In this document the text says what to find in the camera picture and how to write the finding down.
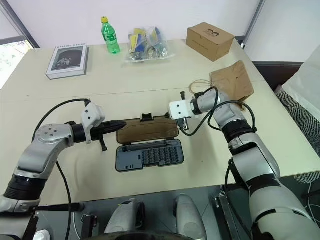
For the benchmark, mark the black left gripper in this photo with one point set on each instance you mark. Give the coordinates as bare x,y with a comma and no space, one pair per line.
100,130

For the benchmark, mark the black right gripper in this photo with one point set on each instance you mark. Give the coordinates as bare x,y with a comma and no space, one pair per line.
181,124

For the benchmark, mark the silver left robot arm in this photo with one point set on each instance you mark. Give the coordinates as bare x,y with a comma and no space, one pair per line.
45,140

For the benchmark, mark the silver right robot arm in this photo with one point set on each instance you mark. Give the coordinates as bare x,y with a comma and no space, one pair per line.
250,152

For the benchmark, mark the grey screwdriver bit case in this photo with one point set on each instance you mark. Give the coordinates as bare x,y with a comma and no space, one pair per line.
147,132

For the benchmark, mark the small black clip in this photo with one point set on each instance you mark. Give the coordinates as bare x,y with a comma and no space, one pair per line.
147,117

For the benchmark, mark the brown paper bag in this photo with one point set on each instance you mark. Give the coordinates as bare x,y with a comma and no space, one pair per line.
231,80

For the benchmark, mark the clear plastic bag of items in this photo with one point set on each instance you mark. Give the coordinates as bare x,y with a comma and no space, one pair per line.
146,45

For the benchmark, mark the grey hardcover photo book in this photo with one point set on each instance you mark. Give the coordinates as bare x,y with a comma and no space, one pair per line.
68,61

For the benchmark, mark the brown cardboard box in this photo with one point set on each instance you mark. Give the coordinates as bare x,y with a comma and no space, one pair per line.
210,41

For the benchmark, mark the green plastic soda bottle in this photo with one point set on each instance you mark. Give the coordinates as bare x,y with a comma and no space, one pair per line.
110,37

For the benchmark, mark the silver rounded robot leg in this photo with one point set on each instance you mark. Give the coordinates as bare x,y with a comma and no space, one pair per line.
122,220
188,217

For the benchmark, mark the black side furniture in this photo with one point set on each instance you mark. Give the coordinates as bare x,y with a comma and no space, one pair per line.
272,72

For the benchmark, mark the black white patterned cloth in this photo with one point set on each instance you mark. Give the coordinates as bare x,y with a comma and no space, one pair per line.
297,112

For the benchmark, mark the white plastic bag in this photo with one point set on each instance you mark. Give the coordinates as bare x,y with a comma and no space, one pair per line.
308,75

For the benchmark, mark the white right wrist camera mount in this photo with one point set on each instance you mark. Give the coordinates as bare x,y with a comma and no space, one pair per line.
180,109

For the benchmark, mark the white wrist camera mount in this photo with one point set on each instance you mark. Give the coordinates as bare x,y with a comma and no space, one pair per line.
92,113
180,109

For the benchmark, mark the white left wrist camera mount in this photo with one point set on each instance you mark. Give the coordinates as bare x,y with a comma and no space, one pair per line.
92,113

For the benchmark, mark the black metal bracket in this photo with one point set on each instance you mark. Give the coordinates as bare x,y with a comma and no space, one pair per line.
226,215

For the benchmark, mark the grey metal post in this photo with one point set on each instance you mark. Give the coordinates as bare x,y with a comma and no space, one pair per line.
255,22

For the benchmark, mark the dark window frame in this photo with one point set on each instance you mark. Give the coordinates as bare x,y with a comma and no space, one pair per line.
23,27

